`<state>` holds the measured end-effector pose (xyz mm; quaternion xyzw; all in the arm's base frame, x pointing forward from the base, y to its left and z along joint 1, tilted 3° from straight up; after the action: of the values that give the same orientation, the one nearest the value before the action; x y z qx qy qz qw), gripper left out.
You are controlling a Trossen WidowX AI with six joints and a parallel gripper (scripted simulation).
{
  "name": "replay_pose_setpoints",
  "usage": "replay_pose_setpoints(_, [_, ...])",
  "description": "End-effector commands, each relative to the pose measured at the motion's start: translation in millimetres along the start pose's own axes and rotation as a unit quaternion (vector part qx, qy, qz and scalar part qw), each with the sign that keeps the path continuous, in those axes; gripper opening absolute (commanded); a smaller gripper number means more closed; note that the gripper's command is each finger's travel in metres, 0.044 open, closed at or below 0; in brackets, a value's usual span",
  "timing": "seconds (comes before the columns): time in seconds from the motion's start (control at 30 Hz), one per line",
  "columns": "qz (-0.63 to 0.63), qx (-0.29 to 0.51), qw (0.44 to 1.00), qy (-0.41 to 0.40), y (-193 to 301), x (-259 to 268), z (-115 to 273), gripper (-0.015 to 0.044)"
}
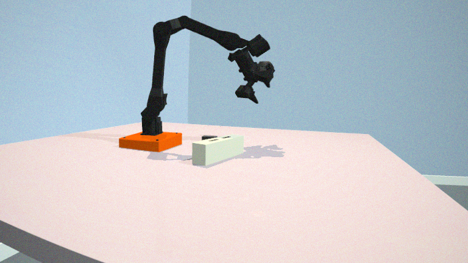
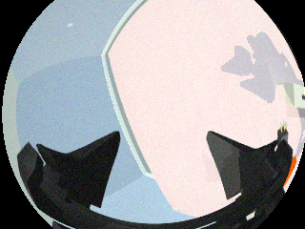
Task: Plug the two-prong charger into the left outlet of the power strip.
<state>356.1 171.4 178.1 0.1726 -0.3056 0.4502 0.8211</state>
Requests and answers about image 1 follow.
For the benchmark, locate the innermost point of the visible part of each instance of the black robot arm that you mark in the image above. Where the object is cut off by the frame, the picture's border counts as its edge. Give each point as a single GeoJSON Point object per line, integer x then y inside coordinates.
{"type": "Point", "coordinates": [151, 123]}

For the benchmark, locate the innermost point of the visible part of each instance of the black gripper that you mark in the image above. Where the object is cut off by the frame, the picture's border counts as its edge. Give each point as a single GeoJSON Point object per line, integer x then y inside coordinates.
{"type": "Point", "coordinates": [246, 91]}

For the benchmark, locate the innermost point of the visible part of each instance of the black two-prong plug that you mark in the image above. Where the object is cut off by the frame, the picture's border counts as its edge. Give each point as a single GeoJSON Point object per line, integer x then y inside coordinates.
{"type": "Point", "coordinates": [204, 137]}

